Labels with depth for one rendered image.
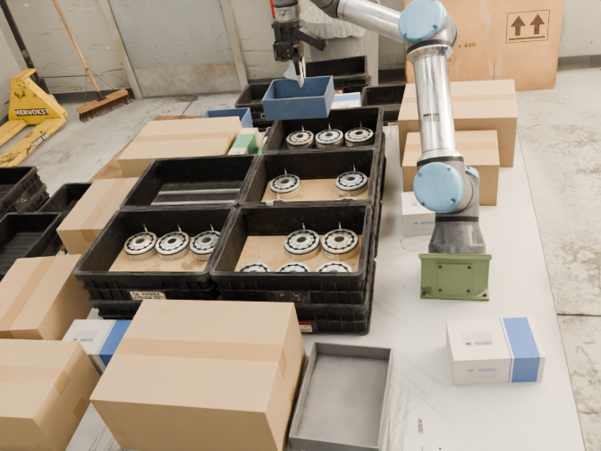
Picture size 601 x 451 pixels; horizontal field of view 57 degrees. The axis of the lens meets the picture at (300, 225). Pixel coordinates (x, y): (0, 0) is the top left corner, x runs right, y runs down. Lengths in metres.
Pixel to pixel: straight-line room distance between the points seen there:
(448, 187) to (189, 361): 0.72
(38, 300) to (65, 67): 3.95
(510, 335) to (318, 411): 0.48
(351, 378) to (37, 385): 0.75
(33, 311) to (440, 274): 1.11
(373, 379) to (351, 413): 0.11
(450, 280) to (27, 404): 1.08
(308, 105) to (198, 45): 3.12
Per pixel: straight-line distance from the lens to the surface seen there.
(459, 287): 1.55
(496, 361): 1.35
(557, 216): 3.06
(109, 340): 1.59
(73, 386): 1.53
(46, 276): 1.79
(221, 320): 1.34
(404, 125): 2.03
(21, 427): 1.48
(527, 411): 1.38
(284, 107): 1.74
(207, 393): 1.22
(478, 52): 4.23
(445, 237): 1.49
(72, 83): 5.53
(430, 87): 1.44
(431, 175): 1.37
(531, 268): 1.70
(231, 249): 1.55
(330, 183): 1.84
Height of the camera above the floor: 1.84
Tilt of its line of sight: 37 degrees down
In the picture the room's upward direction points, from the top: 11 degrees counter-clockwise
